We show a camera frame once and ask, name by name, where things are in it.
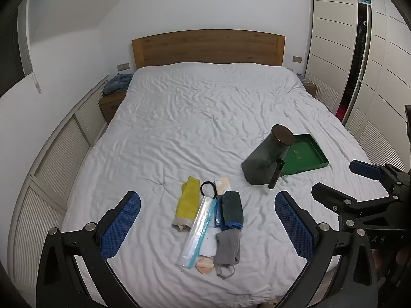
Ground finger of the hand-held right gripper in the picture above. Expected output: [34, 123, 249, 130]
[311, 182, 391, 223]
[349, 160, 401, 184]

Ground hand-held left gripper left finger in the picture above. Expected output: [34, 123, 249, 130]
[36, 191, 142, 308]

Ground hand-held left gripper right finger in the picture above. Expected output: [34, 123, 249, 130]
[274, 191, 385, 308]

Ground green tray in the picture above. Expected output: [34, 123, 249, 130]
[277, 133, 330, 179]

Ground dark green towel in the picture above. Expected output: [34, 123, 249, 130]
[221, 191, 244, 230]

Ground grey face mask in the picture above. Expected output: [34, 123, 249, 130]
[213, 229, 241, 278]

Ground yellow knitted cloth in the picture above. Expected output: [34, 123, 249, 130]
[172, 176, 200, 232]

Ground tissue pack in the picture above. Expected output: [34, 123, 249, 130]
[214, 177, 232, 196]

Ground black hair band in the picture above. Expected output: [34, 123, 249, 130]
[200, 181, 218, 198]

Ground blue folded cloth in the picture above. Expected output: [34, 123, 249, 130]
[214, 196, 225, 228]

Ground clear zip bag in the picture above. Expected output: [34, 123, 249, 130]
[178, 196, 216, 268]

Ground white paper sheet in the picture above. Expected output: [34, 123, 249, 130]
[200, 228, 222, 259]

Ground white slatted radiator cover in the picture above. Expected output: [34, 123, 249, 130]
[13, 75, 110, 296]

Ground round beige puff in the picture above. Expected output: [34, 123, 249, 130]
[195, 256, 214, 275]

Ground wooden nightstand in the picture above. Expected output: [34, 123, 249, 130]
[300, 77, 318, 97]
[99, 89, 128, 124]

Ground dark hanging clothes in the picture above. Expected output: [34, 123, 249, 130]
[346, 6, 367, 103]

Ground white wardrobe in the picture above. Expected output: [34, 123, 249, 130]
[303, 0, 411, 172]

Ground white bed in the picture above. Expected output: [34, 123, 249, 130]
[59, 62, 390, 308]

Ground light blue plush cloth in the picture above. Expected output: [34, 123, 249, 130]
[103, 73, 134, 95]

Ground wooden headboard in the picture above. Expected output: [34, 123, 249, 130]
[131, 30, 286, 69]

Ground white window frame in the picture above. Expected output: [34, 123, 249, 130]
[17, 0, 43, 95]

